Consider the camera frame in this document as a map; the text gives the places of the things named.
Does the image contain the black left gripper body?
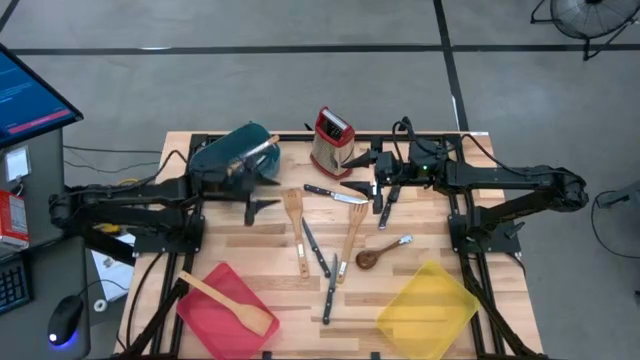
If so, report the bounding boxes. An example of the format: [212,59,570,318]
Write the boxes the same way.
[192,167,254,202]

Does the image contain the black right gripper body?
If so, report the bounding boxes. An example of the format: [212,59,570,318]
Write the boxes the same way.
[373,149,409,187]

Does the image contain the slotted wooden spatula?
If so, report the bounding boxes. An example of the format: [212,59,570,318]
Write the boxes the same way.
[282,187,311,280]

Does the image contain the black-handled knife bright blade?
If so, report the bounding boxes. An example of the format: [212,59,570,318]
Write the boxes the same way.
[303,183,370,205]

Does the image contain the forked wooden spatula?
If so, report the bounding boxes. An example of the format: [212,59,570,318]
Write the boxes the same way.
[335,202,370,285]

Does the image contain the dark wooden spoon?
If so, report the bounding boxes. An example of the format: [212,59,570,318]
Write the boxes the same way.
[354,234,415,271]

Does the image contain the slim black-handled knife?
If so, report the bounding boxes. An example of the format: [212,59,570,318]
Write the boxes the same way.
[301,217,332,279]

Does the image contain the long black-handled knife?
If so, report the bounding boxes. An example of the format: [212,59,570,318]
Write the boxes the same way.
[321,253,340,326]

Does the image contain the teal plastic bin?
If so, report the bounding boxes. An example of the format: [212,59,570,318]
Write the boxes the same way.
[188,122,282,194]

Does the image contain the red translucent tray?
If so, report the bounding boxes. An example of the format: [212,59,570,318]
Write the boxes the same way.
[175,262,281,360]

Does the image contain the white paper sheet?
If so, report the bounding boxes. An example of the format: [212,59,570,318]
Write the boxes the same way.
[91,233,137,304]

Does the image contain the yellow translucent tray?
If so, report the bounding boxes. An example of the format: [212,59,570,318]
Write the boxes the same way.
[375,259,482,360]

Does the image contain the grey desk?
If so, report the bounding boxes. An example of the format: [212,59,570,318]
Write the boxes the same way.
[0,127,92,360]

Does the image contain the black computer mouse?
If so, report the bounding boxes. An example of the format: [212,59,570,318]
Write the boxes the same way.
[46,293,85,348]

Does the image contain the white card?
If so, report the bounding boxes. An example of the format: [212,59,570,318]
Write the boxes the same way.
[3,145,32,183]

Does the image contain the blue-screen computer monitor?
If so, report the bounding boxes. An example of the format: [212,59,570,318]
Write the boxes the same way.
[0,42,85,150]

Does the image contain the red box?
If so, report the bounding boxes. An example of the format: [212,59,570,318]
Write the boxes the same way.
[0,188,30,250]

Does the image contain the black keyboard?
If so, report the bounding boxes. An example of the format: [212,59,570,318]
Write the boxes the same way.
[0,255,32,317]

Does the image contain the grey metal stand foot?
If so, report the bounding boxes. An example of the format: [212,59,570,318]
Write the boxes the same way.
[595,179,640,210]

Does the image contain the black floor fan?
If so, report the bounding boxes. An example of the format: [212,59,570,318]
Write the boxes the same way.
[529,0,640,62]

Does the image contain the steel box grater red handle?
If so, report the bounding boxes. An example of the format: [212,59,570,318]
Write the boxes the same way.
[309,105,357,180]

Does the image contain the black table edge cable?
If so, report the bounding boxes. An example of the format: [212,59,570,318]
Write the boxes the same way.
[392,115,417,139]

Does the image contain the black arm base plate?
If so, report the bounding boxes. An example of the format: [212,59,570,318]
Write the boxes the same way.
[132,214,206,255]
[447,213,522,255]

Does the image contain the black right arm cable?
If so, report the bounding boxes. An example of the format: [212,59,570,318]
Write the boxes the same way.
[459,132,569,177]

